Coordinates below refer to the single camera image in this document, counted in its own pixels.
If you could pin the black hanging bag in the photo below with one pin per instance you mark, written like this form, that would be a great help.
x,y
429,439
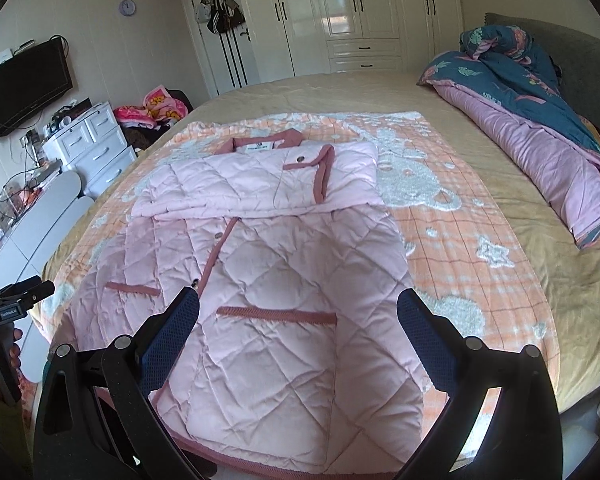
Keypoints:
x,y
217,17

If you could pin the white wardrobe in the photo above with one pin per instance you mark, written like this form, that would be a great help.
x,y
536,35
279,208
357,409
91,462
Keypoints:
x,y
360,10

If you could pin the pink printed cloth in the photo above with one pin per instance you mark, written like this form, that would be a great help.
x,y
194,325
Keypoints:
x,y
155,105

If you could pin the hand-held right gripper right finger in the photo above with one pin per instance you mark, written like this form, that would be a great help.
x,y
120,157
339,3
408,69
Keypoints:
x,y
425,340

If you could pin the pink quilted jacket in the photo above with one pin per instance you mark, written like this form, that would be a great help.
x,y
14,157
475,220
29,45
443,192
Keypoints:
x,y
280,370

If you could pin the white drawer cabinet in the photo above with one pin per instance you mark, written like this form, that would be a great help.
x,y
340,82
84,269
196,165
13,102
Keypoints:
x,y
90,145

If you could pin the black flat television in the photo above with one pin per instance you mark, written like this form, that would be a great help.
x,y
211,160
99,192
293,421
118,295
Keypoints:
x,y
25,90

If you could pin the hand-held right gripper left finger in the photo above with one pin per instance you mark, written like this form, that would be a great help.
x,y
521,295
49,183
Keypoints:
x,y
172,340

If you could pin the black box on cabinet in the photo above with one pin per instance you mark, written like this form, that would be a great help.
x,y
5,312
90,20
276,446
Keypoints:
x,y
75,110

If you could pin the white hanging bag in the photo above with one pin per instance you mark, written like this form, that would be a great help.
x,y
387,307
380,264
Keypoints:
x,y
202,12

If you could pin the blue floral quilt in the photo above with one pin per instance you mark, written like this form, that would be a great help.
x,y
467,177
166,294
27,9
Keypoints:
x,y
530,120

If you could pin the white rounded footboard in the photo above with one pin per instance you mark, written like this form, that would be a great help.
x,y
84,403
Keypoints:
x,y
45,220

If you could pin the cluttered side desk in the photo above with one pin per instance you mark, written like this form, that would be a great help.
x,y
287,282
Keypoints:
x,y
15,200

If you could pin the person's left hand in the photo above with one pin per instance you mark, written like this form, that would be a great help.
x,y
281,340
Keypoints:
x,y
16,345

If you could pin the white room door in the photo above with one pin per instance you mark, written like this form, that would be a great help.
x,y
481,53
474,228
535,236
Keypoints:
x,y
215,65

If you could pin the bed with tan sheet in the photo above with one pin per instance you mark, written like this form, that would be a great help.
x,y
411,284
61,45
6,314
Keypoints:
x,y
330,95

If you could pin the dark brown clothes pile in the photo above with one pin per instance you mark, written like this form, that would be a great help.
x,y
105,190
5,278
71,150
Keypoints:
x,y
140,137

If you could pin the orange checked printed blanket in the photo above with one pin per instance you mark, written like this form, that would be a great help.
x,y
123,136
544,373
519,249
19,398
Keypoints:
x,y
455,240

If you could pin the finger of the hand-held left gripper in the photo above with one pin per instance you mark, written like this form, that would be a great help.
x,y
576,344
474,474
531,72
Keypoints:
x,y
17,286
41,292

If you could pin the white wall box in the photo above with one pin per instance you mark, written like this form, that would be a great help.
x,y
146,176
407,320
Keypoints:
x,y
4,56

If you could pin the grey padded headboard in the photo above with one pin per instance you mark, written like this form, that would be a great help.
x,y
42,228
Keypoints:
x,y
580,55

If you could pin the round wall clock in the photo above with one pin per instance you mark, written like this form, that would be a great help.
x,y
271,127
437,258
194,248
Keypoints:
x,y
128,7

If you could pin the dark brown hanging bag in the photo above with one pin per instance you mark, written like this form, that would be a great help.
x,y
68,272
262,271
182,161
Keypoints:
x,y
236,15

